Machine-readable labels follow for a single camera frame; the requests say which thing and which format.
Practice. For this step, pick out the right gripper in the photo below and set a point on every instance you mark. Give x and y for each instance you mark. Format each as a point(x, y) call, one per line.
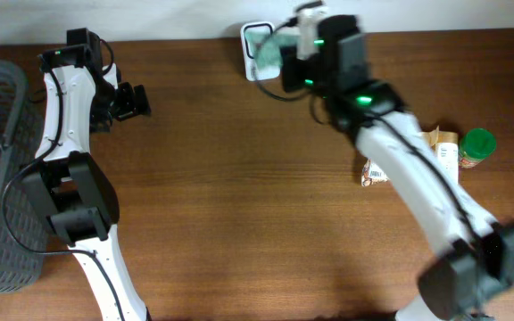
point(288, 71)

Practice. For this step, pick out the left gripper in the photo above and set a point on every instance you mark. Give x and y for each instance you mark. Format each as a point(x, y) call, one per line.
point(129, 108)

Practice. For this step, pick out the teal wet wipes pack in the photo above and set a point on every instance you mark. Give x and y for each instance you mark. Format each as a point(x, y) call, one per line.
point(268, 55)

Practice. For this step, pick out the beige paper bag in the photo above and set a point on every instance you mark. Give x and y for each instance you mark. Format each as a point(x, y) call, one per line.
point(372, 174)

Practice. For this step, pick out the white cream tube gold cap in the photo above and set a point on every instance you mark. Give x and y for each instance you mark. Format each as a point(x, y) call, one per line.
point(447, 152)

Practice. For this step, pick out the green lidded jar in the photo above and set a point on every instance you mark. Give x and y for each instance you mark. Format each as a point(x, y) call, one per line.
point(475, 146)

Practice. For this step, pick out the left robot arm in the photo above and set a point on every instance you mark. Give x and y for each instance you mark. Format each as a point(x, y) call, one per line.
point(73, 198)

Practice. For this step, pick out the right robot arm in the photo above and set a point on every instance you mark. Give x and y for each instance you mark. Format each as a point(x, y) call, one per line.
point(474, 251)

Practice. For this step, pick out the white barcode scanner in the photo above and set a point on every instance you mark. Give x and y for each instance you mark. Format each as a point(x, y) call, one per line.
point(251, 72)

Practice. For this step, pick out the grey plastic mesh basket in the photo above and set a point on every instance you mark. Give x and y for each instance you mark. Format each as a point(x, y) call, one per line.
point(22, 237)

